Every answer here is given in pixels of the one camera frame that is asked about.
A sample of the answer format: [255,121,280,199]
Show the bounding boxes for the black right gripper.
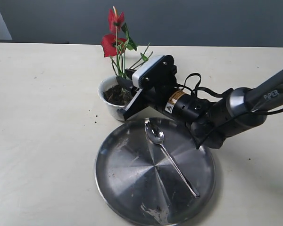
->
[116,55,177,121]

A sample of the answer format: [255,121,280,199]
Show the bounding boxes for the stainless steel spork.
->
[145,120,200,198]

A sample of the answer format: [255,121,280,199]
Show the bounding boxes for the red artificial flower plant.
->
[100,7,152,79]

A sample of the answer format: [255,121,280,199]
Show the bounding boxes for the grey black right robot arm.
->
[117,55,283,149]

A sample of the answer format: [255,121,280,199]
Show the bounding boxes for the white scalloped plastic pot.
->
[98,76,125,121]

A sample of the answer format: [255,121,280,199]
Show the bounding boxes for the dark potting soil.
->
[103,85,132,105]

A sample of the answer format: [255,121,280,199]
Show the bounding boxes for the round stainless steel plate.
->
[95,118,216,226]

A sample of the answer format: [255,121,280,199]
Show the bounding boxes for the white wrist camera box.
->
[132,55,165,89]

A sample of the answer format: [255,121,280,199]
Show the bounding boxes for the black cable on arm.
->
[176,72,283,150]

